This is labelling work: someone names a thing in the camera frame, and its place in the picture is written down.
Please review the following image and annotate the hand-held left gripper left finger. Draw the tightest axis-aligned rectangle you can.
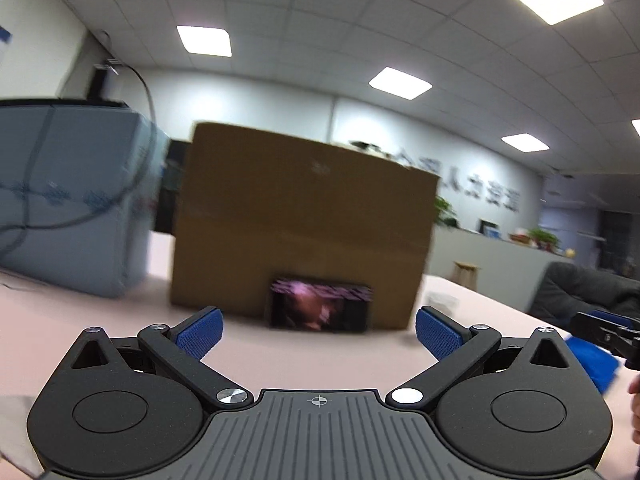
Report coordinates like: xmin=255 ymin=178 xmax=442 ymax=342
xmin=70 ymin=306 xmax=254 ymax=407

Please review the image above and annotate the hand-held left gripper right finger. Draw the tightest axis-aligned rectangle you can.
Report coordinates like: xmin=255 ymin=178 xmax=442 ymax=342
xmin=385 ymin=306 xmax=571 ymax=407

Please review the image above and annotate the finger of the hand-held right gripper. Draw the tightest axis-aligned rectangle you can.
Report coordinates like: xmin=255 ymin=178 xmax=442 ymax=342
xmin=571 ymin=311 xmax=640 ymax=337
xmin=597 ymin=330 xmax=640 ymax=359

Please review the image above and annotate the person's right hand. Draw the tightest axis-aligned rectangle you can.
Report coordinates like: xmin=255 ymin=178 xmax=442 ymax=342
xmin=627 ymin=373 xmax=640 ymax=444

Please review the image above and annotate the clear cotton swab container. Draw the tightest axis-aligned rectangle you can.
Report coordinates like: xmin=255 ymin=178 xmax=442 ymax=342
xmin=424 ymin=289 xmax=459 ymax=314

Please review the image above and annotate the blue cloth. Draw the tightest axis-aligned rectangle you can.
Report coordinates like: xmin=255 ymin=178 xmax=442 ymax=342
xmin=563 ymin=335 xmax=624 ymax=394

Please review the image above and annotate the dark padded chair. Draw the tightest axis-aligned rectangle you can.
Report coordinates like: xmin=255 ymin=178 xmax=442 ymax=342
xmin=528 ymin=262 xmax=640 ymax=329

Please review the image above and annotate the wooden stool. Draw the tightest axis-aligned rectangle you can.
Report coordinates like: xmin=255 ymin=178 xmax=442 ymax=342
xmin=452 ymin=260 xmax=481 ymax=289

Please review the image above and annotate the grey reception counter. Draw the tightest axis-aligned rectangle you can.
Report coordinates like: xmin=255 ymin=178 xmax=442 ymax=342
xmin=424 ymin=222 xmax=577 ymax=312

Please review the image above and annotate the potted green plant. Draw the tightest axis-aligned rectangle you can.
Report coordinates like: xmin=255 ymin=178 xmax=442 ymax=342
xmin=433 ymin=195 xmax=459 ymax=229
xmin=527 ymin=228 xmax=561 ymax=251

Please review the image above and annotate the black smartphone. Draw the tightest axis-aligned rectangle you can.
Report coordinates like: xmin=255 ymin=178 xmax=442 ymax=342
xmin=268 ymin=274 xmax=374 ymax=335

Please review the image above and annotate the dark cabinet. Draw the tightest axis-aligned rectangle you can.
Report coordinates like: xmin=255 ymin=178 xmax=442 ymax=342
xmin=152 ymin=139 xmax=194 ymax=235

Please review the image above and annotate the brown cardboard box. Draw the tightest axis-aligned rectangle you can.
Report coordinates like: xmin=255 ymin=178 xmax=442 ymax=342
xmin=168 ymin=120 xmax=439 ymax=334

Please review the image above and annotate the white tissue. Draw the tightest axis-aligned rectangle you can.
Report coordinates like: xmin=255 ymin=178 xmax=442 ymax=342
xmin=0 ymin=394 xmax=52 ymax=479

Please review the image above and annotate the large pale blue carton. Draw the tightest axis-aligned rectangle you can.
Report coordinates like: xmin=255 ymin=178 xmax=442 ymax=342
xmin=0 ymin=99 xmax=172 ymax=299

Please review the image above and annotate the black power adapter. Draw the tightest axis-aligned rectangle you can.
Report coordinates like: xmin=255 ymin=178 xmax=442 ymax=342
xmin=84 ymin=61 xmax=120 ymax=104

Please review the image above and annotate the grey wall lettering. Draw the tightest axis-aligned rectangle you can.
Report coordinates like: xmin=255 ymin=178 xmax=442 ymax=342
xmin=349 ymin=139 xmax=522 ymax=212

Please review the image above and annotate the black cable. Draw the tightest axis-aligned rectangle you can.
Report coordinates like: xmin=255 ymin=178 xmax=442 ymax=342
xmin=0 ymin=62 xmax=157 ymax=235
xmin=0 ymin=108 xmax=57 ymax=263

